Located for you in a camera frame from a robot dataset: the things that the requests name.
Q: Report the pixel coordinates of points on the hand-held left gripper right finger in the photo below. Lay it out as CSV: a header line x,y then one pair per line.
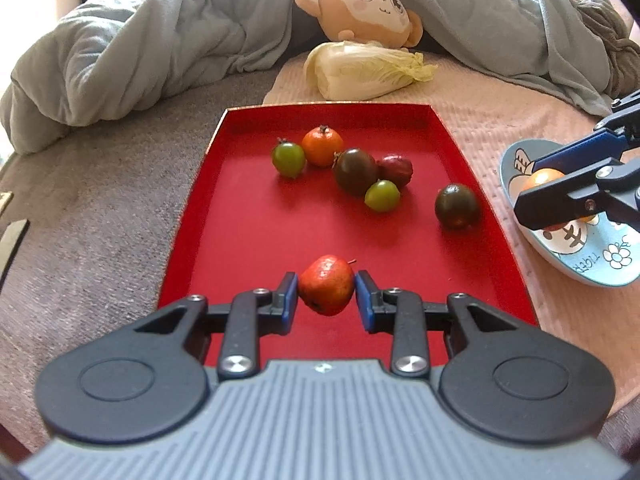
x,y
363,300

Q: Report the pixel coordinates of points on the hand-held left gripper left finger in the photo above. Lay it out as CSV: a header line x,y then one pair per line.
x,y
289,300

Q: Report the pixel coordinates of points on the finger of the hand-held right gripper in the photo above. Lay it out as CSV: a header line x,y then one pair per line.
x,y
575,150
550,201

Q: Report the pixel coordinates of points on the red-orange pear-shaped fruit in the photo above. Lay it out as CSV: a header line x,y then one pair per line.
x,y
326,285

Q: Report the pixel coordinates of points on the blue cartoon plate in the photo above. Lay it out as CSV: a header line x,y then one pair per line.
x,y
600,260

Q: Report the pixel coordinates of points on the red rectangular tray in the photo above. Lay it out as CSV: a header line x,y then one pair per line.
x,y
250,220

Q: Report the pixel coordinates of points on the small dark green-brown tomato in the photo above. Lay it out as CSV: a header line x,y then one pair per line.
x,y
457,206

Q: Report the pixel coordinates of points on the small green fruit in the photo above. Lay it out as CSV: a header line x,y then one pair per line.
x,y
382,196

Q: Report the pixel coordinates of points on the large dark brown tomato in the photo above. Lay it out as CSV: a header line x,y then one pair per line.
x,y
356,171

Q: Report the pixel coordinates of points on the dark red fruit with stem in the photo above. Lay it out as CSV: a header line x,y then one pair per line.
x,y
397,169

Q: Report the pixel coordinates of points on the dark grey cloth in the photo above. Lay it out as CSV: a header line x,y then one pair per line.
x,y
615,45

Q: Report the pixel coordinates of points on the green fruit with stem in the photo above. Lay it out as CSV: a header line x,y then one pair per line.
x,y
288,160

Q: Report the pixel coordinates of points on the orange fruit with dark calyx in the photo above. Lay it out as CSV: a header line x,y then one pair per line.
x,y
322,147

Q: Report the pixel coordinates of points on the napa cabbage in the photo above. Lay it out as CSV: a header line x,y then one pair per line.
x,y
360,72

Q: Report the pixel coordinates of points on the tan monkey plush toy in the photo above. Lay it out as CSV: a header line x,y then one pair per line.
x,y
370,10

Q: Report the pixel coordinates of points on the pale flat strip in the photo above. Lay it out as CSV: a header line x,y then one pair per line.
x,y
11,245

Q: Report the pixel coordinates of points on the grey-blue blanket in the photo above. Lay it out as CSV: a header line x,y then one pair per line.
x,y
150,50

